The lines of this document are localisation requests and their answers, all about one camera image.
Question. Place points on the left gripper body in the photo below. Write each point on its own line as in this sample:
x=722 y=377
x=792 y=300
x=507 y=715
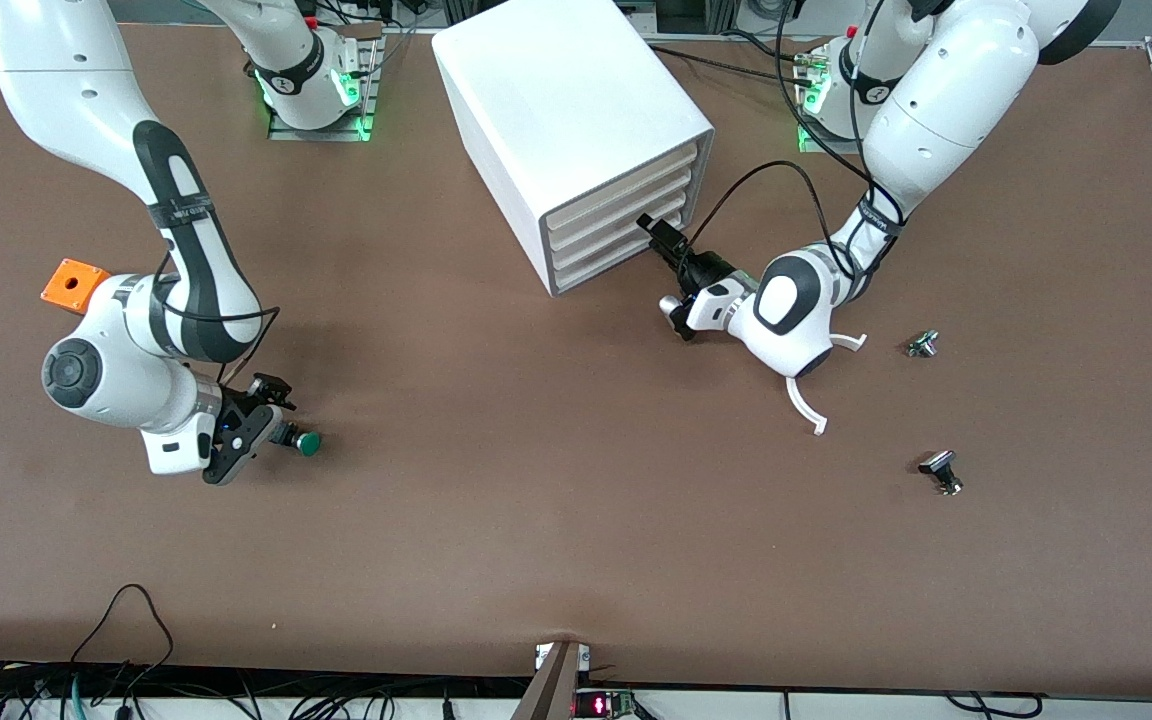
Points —
x=708 y=270

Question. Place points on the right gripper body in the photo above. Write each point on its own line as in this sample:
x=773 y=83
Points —
x=243 y=405

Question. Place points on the green push button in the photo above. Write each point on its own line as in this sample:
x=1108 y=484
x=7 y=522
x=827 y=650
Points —
x=308 y=443

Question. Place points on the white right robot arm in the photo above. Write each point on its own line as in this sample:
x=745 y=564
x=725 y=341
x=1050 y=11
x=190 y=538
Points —
x=66 y=90

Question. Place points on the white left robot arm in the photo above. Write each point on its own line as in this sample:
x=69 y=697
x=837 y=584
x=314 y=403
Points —
x=946 y=110

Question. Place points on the white curved plastic arc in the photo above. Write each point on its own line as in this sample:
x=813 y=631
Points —
x=801 y=405

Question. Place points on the orange box with black base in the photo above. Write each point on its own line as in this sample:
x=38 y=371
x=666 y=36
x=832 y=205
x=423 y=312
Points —
x=71 y=282

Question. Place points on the small red display device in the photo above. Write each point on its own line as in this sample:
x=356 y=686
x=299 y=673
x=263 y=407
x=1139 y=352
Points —
x=601 y=705

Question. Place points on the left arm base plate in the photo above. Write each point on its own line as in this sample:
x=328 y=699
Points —
x=808 y=140

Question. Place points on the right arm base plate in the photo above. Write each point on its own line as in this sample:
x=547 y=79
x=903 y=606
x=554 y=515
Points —
x=286 y=133

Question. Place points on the black square-head switch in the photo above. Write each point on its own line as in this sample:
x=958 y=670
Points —
x=940 y=466

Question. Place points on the wooden camera stand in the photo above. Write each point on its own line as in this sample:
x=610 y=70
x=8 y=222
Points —
x=551 y=690

